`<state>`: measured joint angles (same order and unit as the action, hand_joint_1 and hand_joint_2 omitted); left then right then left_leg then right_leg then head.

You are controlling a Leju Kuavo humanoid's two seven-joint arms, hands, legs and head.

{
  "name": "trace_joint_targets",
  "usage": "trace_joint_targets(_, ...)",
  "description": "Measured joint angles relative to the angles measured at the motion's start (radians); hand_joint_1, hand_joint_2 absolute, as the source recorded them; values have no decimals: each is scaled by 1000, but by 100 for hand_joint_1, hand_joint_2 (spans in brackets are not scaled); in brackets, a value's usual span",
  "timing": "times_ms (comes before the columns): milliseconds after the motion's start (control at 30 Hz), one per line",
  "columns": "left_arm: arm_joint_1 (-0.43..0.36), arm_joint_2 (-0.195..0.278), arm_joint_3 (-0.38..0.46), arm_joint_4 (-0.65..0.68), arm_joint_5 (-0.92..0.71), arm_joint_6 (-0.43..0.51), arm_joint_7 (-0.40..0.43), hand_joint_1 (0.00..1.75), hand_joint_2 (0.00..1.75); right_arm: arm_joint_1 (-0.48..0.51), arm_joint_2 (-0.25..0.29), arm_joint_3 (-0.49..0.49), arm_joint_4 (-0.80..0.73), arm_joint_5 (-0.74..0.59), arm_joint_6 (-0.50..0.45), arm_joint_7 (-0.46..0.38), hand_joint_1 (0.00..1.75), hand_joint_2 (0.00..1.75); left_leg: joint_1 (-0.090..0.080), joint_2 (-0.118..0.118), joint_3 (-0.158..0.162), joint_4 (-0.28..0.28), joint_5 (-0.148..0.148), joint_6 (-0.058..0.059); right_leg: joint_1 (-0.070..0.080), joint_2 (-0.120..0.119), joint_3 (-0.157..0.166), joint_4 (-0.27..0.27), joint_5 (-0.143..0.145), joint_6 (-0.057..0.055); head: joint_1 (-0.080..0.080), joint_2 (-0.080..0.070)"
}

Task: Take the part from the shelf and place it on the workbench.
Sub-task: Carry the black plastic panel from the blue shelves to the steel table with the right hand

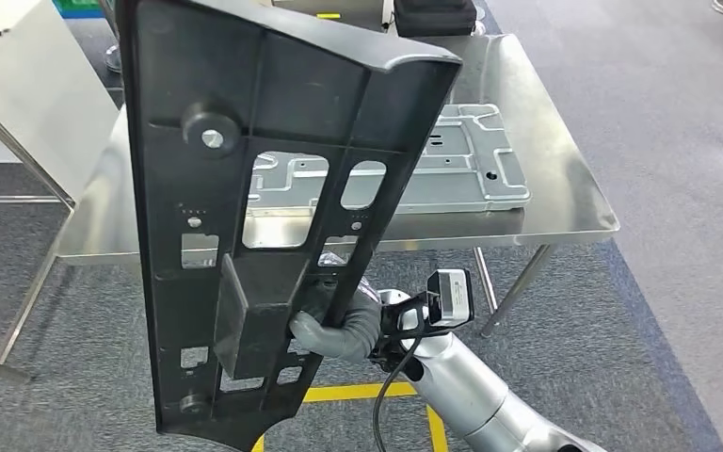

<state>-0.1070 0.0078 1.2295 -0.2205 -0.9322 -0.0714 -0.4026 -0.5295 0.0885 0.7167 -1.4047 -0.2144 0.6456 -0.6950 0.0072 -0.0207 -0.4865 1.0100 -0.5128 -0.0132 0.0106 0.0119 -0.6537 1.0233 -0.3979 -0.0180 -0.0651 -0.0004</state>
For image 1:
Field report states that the black plastic plate bracket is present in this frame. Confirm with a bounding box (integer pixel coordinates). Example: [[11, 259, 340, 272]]
[[115, 0, 464, 452]]

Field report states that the stainless steel workbench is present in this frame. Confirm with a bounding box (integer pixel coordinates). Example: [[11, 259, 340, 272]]
[[0, 31, 621, 385]]

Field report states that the grey metal fixture plate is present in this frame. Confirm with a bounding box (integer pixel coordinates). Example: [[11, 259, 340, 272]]
[[246, 103, 532, 217]]

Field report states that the black equipment case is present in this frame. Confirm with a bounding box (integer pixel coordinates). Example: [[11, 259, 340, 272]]
[[394, 0, 479, 38]]

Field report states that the green plastic crate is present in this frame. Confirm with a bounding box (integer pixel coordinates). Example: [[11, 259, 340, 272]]
[[52, 0, 104, 14]]

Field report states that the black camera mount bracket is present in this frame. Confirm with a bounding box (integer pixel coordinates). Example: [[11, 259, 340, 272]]
[[370, 291, 447, 372]]

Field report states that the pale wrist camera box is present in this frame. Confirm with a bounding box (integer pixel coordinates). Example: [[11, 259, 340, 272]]
[[426, 269, 476, 329]]

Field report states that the black camera cable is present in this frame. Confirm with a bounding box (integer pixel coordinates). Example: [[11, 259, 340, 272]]
[[372, 333, 428, 452]]

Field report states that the white pedestal block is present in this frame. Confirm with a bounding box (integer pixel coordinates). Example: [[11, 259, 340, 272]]
[[0, 0, 120, 202]]

